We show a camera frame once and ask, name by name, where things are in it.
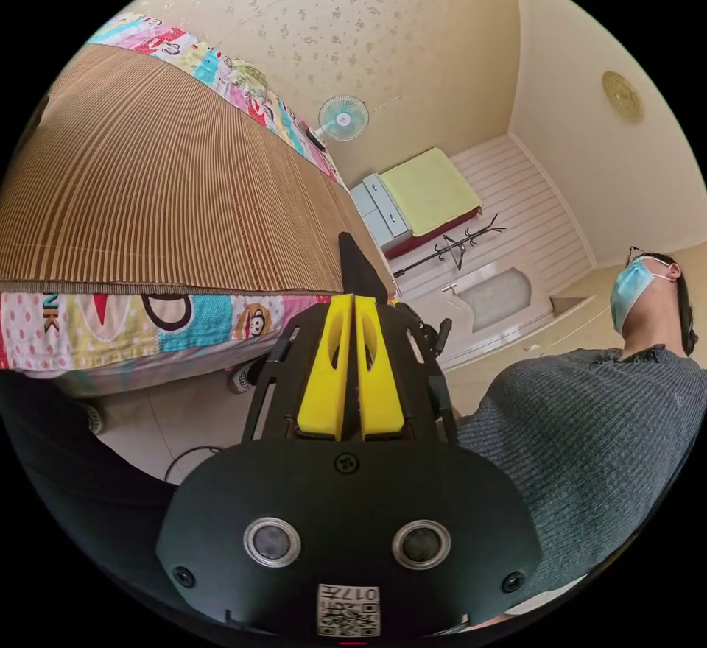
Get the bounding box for round ceiling lamp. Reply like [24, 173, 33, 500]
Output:
[600, 70, 646, 125]

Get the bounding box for bed with woven mat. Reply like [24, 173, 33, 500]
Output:
[0, 11, 400, 396]

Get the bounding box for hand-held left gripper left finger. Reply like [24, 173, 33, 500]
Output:
[295, 292, 355, 441]

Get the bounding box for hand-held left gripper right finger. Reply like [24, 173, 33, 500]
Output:
[355, 296, 405, 441]

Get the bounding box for black coat rack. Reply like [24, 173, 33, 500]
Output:
[393, 212, 507, 278]

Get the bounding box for black long sleeve shirt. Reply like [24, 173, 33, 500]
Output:
[337, 231, 391, 308]

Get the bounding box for white door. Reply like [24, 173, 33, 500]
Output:
[440, 263, 555, 368]

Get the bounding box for person's body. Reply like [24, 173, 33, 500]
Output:
[0, 252, 707, 639]

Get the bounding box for black cable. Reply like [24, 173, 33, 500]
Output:
[164, 444, 223, 485]

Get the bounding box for light blue cupboard, yellow cloth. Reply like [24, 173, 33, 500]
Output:
[350, 146, 485, 261]

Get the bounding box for white and teal fan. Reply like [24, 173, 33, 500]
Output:
[306, 94, 370, 151]

